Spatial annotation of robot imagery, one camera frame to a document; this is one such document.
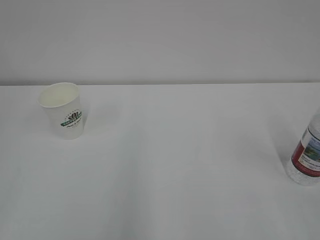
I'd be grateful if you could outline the white paper coffee cup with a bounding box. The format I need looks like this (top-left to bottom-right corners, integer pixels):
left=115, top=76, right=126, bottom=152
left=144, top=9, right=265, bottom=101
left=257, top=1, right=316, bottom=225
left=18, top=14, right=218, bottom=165
left=37, top=82, right=84, bottom=140

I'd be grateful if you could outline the clear water bottle red label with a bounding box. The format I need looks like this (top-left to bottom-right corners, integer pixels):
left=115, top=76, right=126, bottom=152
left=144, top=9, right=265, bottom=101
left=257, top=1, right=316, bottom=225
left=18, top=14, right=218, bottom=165
left=285, top=110, right=320, bottom=186

